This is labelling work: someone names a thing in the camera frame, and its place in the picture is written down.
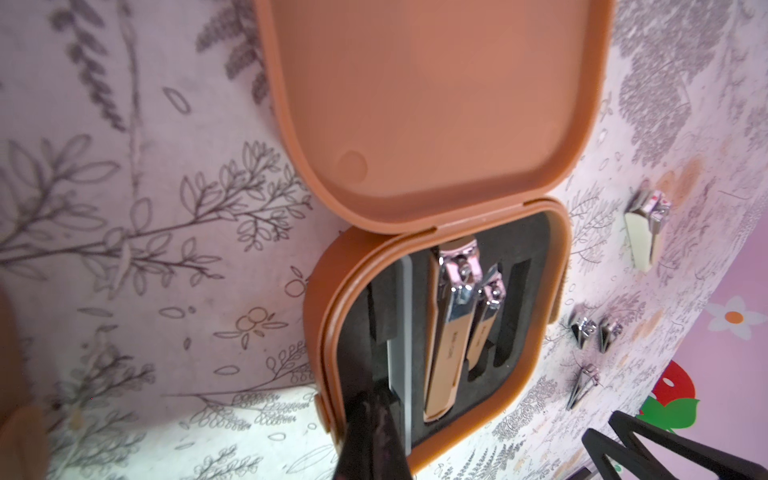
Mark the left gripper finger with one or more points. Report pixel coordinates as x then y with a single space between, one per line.
372 448

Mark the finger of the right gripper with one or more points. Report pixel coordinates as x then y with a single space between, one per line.
637 458
605 453

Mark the dark brown nail clipper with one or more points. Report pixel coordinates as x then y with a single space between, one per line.
454 274

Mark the brown nail file tool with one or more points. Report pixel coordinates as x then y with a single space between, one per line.
587 379

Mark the small nail clipper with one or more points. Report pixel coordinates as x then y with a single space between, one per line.
610 330

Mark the small silver nail tool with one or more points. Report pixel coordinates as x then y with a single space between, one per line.
582 328

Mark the cream nail clipper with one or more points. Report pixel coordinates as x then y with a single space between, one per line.
645 219

